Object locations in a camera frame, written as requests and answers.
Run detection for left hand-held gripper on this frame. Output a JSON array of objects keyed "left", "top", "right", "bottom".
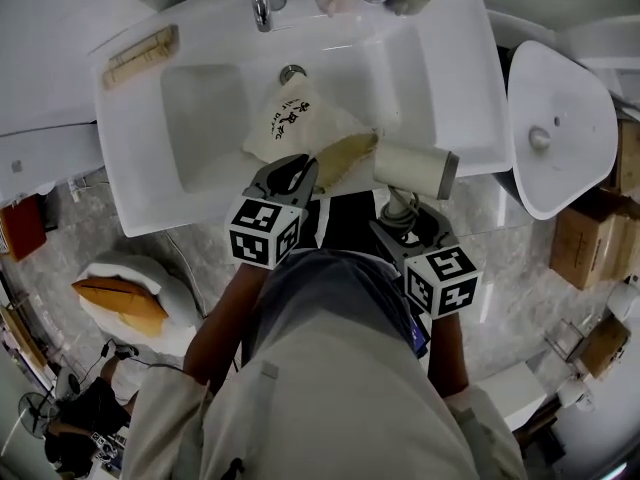
[{"left": 224, "top": 153, "right": 321, "bottom": 270}]

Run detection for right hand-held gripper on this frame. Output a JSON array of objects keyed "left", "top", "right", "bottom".
[{"left": 368, "top": 200, "right": 485, "bottom": 321}]

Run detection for white printed cloth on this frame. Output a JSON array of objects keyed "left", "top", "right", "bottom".
[{"left": 242, "top": 75, "right": 381, "bottom": 197}]

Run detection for person's right forearm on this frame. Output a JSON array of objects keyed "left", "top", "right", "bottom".
[{"left": 424, "top": 312, "right": 471, "bottom": 399}]

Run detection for person's left forearm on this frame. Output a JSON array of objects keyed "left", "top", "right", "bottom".
[{"left": 182, "top": 260, "right": 271, "bottom": 394}]

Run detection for person's black trousers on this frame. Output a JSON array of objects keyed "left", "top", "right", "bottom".
[{"left": 299, "top": 190, "right": 401, "bottom": 254}]

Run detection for white sink vanity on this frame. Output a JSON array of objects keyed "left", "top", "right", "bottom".
[{"left": 92, "top": 0, "right": 511, "bottom": 239}]

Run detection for person's blue garment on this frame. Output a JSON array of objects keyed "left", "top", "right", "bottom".
[{"left": 257, "top": 247, "right": 429, "bottom": 359}]

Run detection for cardboard box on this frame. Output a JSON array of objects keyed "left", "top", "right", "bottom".
[
  {"left": 574, "top": 315, "right": 632, "bottom": 379},
  {"left": 548, "top": 187, "right": 640, "bottom": 292},
  {"left": 617, "top": 117, "right": 640, "bottom": 194}
]

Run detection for white box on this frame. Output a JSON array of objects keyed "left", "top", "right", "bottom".
[{"left": 474, "top": 360, "right": 549, "bottom": 432}]

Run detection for person's beige shirt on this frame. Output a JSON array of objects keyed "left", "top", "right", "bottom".
[{"left": 119, "top": 307, "right": 531, "bottom": 480}]

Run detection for orange cloth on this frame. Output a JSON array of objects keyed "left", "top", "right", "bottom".
[{"left": 71, "top": 276, "right": 170, "bottom": 339}]

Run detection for orange box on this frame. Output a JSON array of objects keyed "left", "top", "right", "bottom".
[{"left": 0, "top": 195, "right": 49, "bottom": 263}]

